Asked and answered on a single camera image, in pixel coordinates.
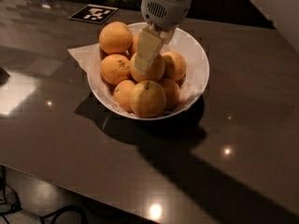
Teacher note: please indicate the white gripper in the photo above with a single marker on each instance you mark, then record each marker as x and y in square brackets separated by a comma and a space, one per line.
[164, 12]

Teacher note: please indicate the orange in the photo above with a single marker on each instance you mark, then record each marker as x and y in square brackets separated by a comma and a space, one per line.
[172, 93]
[132, 49]
[115, 37]
[114, 69]
[155, 72]
[175, 65]
[148, 99]

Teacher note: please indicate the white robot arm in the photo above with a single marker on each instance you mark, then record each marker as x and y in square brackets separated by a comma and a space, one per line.
[280, 14]

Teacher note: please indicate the white bowl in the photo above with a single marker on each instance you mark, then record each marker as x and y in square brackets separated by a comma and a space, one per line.
[194, 59]

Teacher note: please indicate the orange front left small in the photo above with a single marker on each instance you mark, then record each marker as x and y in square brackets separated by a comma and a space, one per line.
[122, 94]

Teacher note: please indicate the black white marker tag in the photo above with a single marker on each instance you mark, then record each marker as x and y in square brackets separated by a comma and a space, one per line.
[93, 14]

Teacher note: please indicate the white paper liner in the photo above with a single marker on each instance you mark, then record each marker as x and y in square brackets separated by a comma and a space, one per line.
[87, 56]

